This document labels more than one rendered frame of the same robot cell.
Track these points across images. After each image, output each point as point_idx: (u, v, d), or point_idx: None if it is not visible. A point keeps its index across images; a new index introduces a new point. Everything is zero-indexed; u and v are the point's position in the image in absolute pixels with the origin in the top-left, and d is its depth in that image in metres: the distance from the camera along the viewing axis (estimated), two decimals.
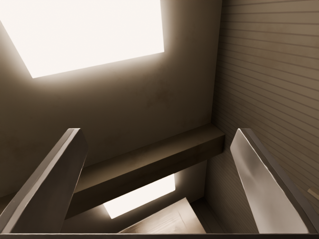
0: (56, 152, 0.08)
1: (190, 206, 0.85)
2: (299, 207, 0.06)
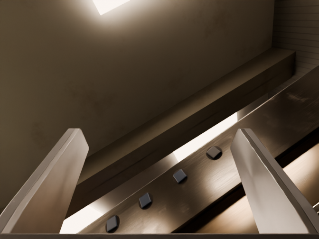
0: (56, 152, 0.08)
1: None
2: (299, 207, 0.06)
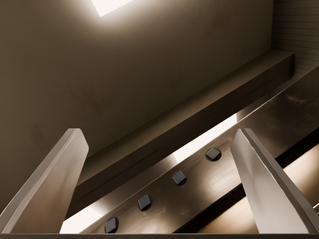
0: (56, 152, 0.08)
1: None
2: (299, 207, 0.06)
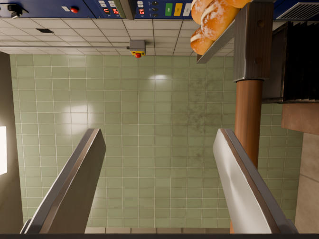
0: (80, 152, 0.08)
1: None
2: (265, 207, 0.06)
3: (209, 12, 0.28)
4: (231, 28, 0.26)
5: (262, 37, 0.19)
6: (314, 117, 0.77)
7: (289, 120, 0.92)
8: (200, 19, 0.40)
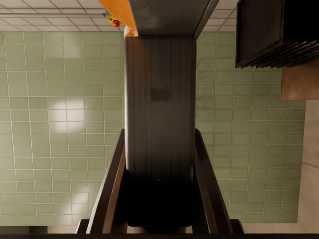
0: (121, 152, 0.08)
1: None
2: (209, 207, 0.06)
3: (126, 36, 0.16)
4: None
5: (168, 128, 0.07)
6: None
7: (290, 89, 0.78)
8: None
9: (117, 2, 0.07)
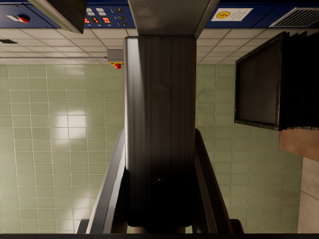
0: (121, 152, 0.08)
1: None
2: (209, 207, 0.06)
3: None
4: None
5: (168, 128, 0.07)
6: (317, 142, 0.65)
7: (287, 140, 0.80)
8: None
9: None
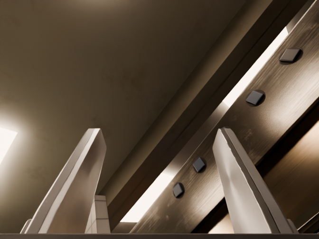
0: (80, 152, 0.08)
1: None
2: (265, 207, 0.06)
3: None
4: None
5: None
6: None
7: None
8: None
9: None
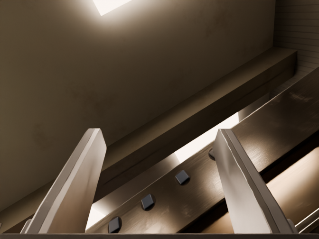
0: (80, 152, 0.08)
1: None
2: (265, 207, 0.06)
3: None
4: None
5: None
6: None
7: None
8: None
9: None
